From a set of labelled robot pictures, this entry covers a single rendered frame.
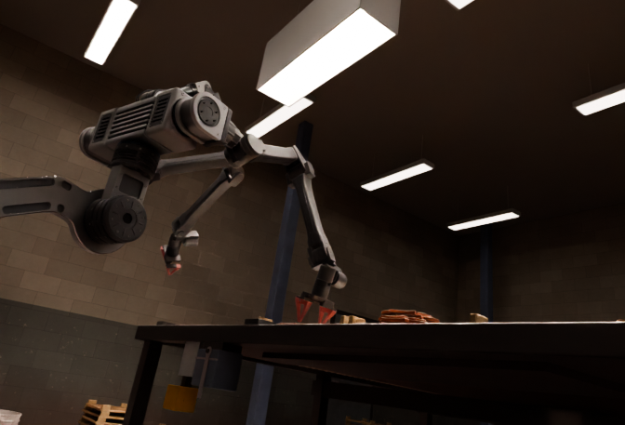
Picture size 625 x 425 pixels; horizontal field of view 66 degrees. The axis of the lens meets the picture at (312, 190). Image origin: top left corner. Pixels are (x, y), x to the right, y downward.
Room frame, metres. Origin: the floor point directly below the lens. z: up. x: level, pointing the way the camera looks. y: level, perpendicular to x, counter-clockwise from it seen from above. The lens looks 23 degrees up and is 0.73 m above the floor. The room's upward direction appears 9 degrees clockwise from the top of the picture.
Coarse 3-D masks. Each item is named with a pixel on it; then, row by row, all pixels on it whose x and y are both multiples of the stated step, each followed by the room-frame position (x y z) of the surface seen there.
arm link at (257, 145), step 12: (252, 144) 1.36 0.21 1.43; (264, 144) 1.49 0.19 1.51; (228, 156) 1.39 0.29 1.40; (252, 156) 1.38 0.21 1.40; (264, 156) 1.47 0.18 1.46; (276, 156) 1.54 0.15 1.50; (288, 156) 1.63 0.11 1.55; (300, 156) 1.69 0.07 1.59; (288, 168) 1.72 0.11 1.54; (300, 168) 1.69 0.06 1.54
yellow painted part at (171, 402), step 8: (200, 344) 1.90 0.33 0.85; (184, 376) 1.89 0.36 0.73; (184, 384) 1.88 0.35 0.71; (168, 392) 1.89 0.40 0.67; (176, 392) 1.85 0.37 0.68; (184, 392) 1.85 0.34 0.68; (192, 392) 1.87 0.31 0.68; (168, 400) 1.88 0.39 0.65; (176, 400) 1.84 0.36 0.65; (184, 400) 1.86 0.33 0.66; (192, 400) 1.87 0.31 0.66; (168, 408) 1.87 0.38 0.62; (176, 408) 1.84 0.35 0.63; (184, 408) 1.86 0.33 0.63; (192, 408) 1.88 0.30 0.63
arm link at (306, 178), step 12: (312, 168) 1.70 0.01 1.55; (288, 180) 1.73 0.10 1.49; (300, 180) 1.68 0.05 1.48; (300, 192) 1.68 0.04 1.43; (300, 204) 1.68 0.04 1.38; (312, 204) 1.67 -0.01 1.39; (312, 216) 1.64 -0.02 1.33; (312, 228) 1.63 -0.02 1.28; (312, 240) 1.63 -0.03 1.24; (324, 240) 1.62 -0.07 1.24; (312, 252) 1.63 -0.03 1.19; (324, 252) 1.60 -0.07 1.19
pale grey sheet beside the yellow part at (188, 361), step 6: (186, 342) 1.91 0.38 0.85; (192, 342) 1.88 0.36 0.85; (198, 342) 1.84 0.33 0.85; (186, 348) 1.90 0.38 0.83; (192, 348) 1.87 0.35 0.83; (198, 348) 1.84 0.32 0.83; (186, 354) 1.89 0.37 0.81; (192, 354) 1.86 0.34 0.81; (186, 360) 1.89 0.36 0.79; (192, 360) 1.86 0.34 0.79; (180, 366) 1.91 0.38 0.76; (186, 366) 1.88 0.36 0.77; (192, 366) 1.85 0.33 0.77; (180, 372) 1.90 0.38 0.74; (186, 372) 1.87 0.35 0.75; (192, 372) 1.84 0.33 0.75
